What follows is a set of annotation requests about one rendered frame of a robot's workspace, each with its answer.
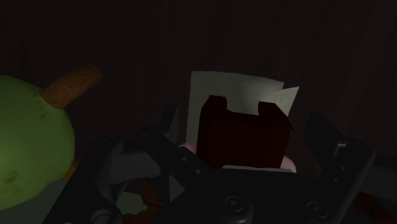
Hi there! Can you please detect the green round fruit with brown stem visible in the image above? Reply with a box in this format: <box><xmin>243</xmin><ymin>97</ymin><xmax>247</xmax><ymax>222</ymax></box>
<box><xmin>0</xmin><ymin>62</ymin><xmax>103</xmax><ymax>212</ymax></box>

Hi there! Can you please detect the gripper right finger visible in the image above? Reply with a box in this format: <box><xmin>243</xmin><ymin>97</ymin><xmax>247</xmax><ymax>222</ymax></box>
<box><xmin>304</xmin><ymin>111</ymin><xmax>377</xmax><ymax>224</ymax></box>

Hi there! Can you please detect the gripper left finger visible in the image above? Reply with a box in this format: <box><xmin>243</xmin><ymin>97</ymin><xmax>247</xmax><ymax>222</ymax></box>
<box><xmin>43</xmin><ymin>104</ymin><xmax>203</xmax><ymax>224</ymax></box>

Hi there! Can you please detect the dark red holder with white paper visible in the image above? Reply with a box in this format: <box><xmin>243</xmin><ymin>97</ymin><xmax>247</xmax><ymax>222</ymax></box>
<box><xmin>178</xmin><ymin>70</ymin><xmax>300</xmax><ymax>173</ymax></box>

